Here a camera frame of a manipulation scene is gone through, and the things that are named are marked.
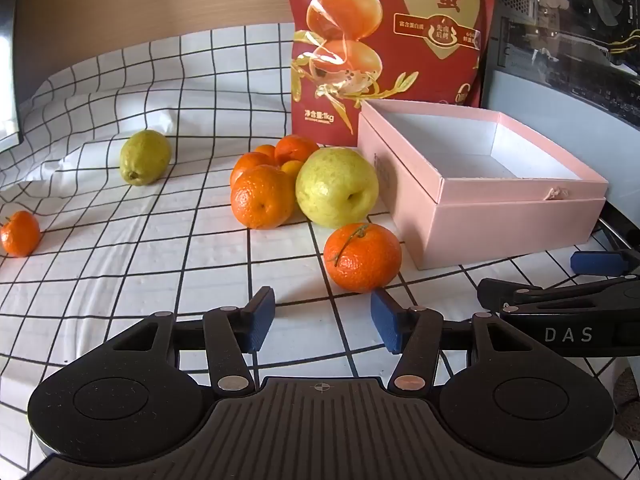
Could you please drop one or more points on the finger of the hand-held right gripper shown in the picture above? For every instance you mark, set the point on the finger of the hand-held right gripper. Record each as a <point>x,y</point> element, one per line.
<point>597,262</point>
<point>515,291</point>

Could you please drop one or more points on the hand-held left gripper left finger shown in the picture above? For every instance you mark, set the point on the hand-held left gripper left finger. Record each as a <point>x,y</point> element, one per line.
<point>260,317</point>

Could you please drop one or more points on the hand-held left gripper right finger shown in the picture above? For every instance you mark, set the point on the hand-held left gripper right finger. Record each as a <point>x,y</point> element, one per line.
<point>387,320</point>

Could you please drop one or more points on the pink cardboard box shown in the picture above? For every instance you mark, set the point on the pink cardboard box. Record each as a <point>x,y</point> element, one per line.
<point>500,230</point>

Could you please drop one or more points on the mandarin with green stem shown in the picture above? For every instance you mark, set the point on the mandarin with green stem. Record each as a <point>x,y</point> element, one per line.
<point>362,260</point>

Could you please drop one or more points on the large mandarin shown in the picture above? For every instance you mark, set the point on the large mandarin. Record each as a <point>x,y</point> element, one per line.
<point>262,197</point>

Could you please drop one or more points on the large yellow-green pear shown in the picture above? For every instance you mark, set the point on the large yellow-green pear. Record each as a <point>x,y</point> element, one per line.
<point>335,185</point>

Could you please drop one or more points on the small yellow-orange kumquat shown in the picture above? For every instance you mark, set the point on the small yellow-orange kumquat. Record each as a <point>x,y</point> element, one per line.
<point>291,167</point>

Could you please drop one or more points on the small mandarin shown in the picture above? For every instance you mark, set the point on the small mandarin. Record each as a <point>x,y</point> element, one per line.
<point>265,150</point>
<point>20,234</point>

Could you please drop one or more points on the small green pear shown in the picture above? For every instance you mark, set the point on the small green pear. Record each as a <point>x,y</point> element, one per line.
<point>145,157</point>

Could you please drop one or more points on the brown woven object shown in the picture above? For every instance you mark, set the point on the brown woven object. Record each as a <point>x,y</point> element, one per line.
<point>627,402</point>

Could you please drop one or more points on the white checked tablecloth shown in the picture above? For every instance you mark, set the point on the white checked tablecloth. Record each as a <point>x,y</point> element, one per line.
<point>150,260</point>

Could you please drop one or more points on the red snack bag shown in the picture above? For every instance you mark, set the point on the red snack bag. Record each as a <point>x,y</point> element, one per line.
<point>400,35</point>

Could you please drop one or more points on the dark monitor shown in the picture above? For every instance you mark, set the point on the dark monitor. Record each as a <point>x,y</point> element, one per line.
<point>10,60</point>

